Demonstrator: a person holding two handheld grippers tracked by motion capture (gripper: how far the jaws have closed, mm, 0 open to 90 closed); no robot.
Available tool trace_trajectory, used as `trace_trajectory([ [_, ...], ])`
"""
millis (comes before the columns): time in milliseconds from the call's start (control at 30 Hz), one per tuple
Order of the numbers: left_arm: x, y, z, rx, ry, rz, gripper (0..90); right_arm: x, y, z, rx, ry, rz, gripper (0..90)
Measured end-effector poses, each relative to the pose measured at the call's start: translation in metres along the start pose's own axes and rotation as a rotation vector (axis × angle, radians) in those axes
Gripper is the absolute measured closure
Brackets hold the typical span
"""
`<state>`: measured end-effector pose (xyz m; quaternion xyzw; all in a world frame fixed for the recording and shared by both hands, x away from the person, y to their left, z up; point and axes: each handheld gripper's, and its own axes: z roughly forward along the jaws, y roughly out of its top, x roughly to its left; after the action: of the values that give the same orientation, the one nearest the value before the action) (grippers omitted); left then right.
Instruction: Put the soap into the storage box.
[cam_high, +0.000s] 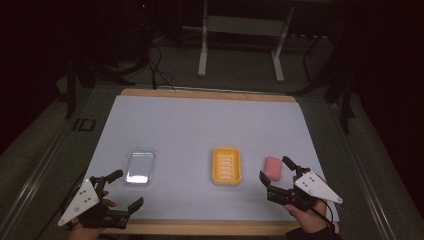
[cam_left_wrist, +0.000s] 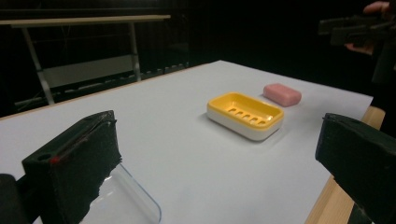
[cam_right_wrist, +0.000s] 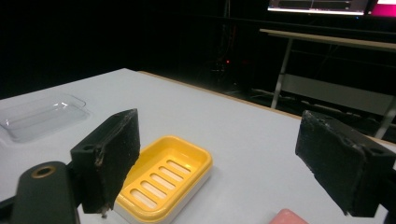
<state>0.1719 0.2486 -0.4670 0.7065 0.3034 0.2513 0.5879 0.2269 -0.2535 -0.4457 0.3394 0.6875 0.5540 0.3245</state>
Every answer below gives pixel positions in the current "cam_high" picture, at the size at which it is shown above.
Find right hand-held gripper cable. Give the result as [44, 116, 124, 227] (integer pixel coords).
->
[309, 199, 336, 233]

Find black floor cables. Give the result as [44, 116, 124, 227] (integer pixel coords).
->
[146, 43, 176, 91]

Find white metal stand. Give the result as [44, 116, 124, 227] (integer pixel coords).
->
[197, 0, 296, 84]

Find yellow soap dish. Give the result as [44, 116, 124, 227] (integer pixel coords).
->
[211, 146, 243, 186]

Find pink soap bar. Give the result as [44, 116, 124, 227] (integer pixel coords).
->
[264, 156, 284, 182]

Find clear plastic tray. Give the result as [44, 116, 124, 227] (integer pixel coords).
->
[124, 147, 158, 186]

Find black floor bracket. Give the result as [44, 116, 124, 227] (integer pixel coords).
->
[72, 117, 97, 133]

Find person's left hand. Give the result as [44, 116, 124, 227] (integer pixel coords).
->
[68, 190, 118, 240]

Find person's right hand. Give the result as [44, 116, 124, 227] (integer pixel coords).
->
[283, 199, 330, 235]

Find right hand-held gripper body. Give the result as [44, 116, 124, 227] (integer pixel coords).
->
[266, 165, 344, 213]

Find pale blue table mat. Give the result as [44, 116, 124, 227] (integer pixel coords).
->
[84, 95, 340, 223]

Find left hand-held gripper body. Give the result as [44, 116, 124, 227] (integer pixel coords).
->
[57, 175, 132, 230]

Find metal floor rail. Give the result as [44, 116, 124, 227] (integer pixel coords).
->
[327, 101, 396, 240]
[0, 124, 75, 234]

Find black tripod stand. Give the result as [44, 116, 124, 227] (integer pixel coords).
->
[64, 54, 137, 120]
[288, 33, 357, 135]

